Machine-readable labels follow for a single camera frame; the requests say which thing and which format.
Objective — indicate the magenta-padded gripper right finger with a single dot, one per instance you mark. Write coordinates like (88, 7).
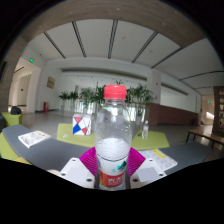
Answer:
(148, 173)

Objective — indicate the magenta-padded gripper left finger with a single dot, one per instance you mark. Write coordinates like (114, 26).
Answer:
(77, 171)

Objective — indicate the clear red-capped water bottle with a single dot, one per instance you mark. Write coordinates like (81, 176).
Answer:
(112, 150)

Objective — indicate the white and yellow booklet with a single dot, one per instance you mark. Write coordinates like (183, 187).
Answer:
(160, 160)

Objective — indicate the small clear plastic bottle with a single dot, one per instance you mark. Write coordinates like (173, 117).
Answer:
(145, 130)

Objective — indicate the white box with coloured triangles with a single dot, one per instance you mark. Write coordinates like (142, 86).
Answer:
(81, 124)

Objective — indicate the white printed booklet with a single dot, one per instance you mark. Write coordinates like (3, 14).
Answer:
(33, 138)

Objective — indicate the long wooden bench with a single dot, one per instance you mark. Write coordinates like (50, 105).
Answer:
(205, 134)

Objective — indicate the red floor cabinet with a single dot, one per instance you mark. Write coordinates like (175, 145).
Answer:
(45, 107)

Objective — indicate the group of potted green plants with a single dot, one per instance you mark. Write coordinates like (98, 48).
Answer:
(86, 96)

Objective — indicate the lime green seat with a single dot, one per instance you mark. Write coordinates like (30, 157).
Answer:
(11, 119)

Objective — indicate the black chair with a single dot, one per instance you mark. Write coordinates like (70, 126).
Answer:
(15, 110)

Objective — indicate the wooden shelf unit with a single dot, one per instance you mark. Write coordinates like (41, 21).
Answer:
(220, 111)

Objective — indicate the green exit sign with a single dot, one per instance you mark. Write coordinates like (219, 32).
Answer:
(31, 60)

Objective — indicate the framed yellow wall picture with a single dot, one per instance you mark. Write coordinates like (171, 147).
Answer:
(50, 82)

